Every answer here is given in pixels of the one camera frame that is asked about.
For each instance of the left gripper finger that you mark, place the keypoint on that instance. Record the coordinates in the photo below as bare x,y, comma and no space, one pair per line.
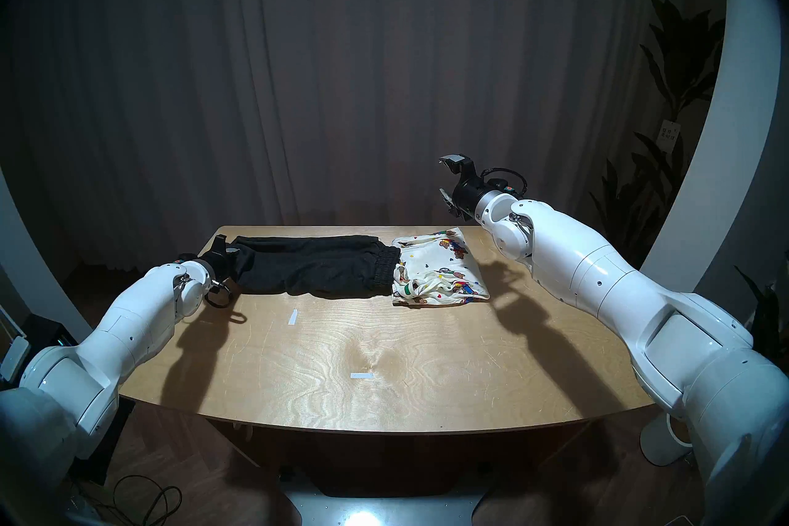
233,250

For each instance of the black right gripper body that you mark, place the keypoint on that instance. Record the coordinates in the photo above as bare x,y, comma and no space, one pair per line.
470,195

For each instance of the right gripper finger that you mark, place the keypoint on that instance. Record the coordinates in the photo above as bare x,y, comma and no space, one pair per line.
448,204
455,162

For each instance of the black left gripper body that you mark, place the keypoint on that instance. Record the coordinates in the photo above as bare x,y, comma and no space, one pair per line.
220,263

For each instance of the white bear print shorts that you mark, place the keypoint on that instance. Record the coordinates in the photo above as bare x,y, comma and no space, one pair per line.
437,272

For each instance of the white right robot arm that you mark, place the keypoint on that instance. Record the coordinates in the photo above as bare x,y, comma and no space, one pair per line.
616,290

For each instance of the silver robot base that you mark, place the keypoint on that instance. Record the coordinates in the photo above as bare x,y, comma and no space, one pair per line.
382,512

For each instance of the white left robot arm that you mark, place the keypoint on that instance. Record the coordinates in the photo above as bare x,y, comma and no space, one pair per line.
111,340

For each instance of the grey pleated curtain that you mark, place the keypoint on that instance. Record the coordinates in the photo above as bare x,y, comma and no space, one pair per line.
370,69

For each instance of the light wooden table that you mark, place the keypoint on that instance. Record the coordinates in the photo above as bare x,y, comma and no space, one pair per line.
400,383

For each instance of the white paper plant tag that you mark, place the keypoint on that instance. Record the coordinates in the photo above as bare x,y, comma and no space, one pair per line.
669,135

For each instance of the white box device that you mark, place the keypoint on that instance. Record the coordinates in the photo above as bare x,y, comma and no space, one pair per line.
15,355

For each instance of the tall dark leafy plant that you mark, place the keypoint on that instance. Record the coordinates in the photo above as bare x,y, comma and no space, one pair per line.
678,56

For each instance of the small dark leafy plant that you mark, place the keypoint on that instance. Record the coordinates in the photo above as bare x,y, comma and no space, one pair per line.
764,315

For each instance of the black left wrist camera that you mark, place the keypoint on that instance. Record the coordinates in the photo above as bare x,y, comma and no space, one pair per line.
185,256

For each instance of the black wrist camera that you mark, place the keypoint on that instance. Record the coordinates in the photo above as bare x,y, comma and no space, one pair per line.
185,256
508,187

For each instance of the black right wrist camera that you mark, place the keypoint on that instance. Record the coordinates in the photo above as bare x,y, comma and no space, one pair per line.
508,187

